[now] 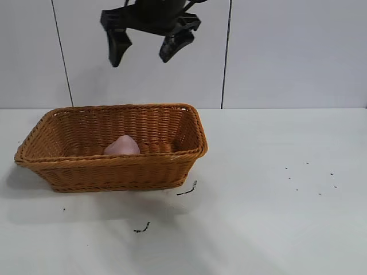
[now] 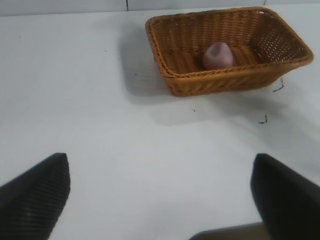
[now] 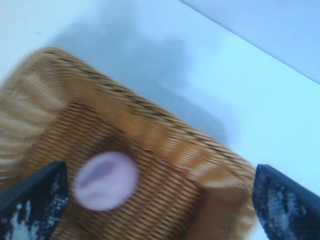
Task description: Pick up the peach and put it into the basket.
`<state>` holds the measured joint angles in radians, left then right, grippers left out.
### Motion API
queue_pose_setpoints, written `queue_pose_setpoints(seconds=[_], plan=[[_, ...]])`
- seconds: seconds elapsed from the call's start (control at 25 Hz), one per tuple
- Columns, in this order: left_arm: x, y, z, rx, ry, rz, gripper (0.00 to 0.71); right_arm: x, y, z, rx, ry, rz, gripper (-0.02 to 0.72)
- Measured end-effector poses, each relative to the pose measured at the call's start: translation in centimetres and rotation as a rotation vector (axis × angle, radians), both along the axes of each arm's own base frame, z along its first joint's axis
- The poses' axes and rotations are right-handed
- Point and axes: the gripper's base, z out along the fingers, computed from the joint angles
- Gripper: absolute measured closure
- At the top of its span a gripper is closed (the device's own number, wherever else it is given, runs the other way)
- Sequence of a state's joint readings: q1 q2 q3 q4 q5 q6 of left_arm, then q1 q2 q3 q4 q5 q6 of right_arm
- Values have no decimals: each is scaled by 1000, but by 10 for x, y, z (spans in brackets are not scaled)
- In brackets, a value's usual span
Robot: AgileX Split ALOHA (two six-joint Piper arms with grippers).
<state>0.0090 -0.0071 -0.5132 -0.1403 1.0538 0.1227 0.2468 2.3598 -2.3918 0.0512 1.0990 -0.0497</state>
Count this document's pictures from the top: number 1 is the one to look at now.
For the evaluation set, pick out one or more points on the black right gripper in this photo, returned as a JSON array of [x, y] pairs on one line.
[[155, 14]]

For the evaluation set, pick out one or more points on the pink peach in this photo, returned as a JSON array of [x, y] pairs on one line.
[[121, 146]]

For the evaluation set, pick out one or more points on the brown woven wicker basket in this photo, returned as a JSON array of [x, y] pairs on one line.
[[114, 172]]

